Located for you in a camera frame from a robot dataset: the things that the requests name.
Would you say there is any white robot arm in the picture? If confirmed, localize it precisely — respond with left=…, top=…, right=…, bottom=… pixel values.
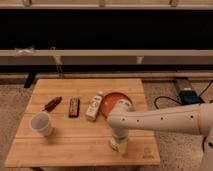
left=107, top=100, right=213, bottom=171

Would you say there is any orange bowl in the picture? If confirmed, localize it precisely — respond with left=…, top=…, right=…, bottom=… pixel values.
left=100, top=92, right=131, bottom=118

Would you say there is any white bottle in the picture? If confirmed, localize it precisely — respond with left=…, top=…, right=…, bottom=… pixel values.
left=85, top=91, right=103, bottom=122

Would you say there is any wooden table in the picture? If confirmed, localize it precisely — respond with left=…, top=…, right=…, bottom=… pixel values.
left=5, top=79, right=160, bottom=168

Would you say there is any brown chocolate bar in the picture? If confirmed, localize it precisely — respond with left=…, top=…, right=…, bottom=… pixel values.
left=68, top=98, right=80, bottom=118

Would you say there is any blue power box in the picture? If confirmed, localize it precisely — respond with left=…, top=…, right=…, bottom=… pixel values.
left=179, top=90, right=203, bottom=105

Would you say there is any black cable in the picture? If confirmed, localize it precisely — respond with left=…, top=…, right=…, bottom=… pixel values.
left=153, top=79, right=213, bottom=151

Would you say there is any long grey rail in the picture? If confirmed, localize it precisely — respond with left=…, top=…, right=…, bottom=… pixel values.
left=0, top=49, right=213, bottom=66

